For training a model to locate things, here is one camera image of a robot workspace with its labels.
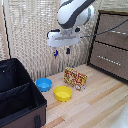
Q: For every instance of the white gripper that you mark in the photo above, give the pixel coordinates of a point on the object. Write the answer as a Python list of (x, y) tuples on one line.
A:
[(63, 38)]

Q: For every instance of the blue plastic bowl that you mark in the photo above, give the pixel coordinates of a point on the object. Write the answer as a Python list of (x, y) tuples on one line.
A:
[(44, 84)]

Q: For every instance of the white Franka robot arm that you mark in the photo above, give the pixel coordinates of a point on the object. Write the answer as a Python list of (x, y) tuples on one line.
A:
[(71, 11)]

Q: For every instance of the yellow plastic bowl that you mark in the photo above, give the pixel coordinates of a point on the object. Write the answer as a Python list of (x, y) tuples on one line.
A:
[(63, 93)]

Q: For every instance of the dark wooden drawer cabinet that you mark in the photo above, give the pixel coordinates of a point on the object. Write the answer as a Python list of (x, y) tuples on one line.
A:
[(96, 20)]

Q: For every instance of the yellow red food box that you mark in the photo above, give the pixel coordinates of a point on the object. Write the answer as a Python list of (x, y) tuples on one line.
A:
[(75, 78)]

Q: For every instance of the beige woven blind screen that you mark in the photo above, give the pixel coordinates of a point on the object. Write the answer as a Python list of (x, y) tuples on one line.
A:
[(30, 36)]

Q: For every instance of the black fabric storage bin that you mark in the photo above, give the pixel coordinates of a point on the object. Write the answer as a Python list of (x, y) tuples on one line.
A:
[(16, 96)]

